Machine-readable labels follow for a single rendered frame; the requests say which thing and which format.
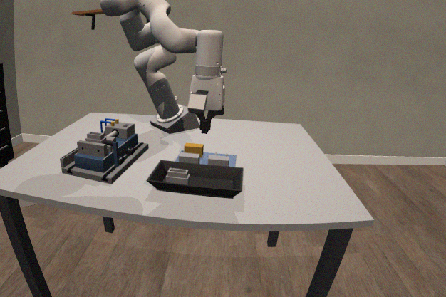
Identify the yellow rectangular block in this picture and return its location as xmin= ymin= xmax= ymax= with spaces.
xmin=185 ymin=142 xmax=204 ymax=157

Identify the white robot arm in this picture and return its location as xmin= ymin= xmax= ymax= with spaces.
xmin=100 ymin=0 xmax=227 ymax=123

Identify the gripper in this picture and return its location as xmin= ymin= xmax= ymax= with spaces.
xmin=189 ymin=74 xmax=224 ymax=134

